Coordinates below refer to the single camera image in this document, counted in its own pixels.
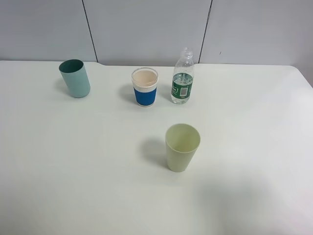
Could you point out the clear water bottle green label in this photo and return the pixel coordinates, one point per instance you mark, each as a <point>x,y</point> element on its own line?
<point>183,77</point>

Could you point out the teal plastic cup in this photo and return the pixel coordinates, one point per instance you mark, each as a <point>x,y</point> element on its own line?
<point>75,76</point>

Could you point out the pale green plastic cup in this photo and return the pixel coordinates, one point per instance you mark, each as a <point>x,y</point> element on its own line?
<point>182,141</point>

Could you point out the paper cup with blue sleeve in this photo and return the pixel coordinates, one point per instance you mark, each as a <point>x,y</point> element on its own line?
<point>145,81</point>

